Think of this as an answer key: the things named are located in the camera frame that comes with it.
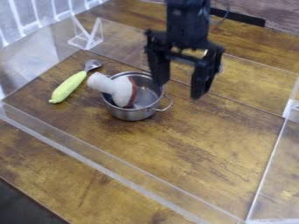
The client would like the black strip on table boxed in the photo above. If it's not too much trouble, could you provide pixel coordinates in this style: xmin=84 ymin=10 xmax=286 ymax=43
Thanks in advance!
xmin=209 ymin=8 xmax=267 ymax=27

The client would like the clear acrylic tray wall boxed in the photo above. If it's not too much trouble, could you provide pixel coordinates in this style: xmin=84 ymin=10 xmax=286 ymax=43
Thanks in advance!
xmin=0 ymin=101 xmax=245 ymax=224

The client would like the clear acrylic triangle stand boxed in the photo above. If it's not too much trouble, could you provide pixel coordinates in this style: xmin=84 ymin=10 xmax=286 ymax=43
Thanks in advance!
xmin=68 ymin=17 xmax=104 ymax=50

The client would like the yellow handled metal spoon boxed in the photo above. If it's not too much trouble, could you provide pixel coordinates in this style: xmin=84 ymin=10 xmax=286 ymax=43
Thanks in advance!
xmin=49 ymin=59 xmax=103 ymax=104

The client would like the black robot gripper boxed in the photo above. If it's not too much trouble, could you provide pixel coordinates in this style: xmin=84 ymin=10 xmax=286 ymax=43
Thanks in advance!
xmin=144 ymin=0 xmax=224 ymax=99

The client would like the small silver pot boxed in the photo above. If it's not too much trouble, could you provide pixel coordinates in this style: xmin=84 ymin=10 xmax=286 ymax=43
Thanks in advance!
xmin=101 ymin=71 xmax=173 ymax=122

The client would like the white plush mushroom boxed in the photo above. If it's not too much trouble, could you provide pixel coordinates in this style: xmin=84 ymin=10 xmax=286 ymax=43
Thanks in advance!
xmin=87 ymin=72 xmax=136 ymax=108

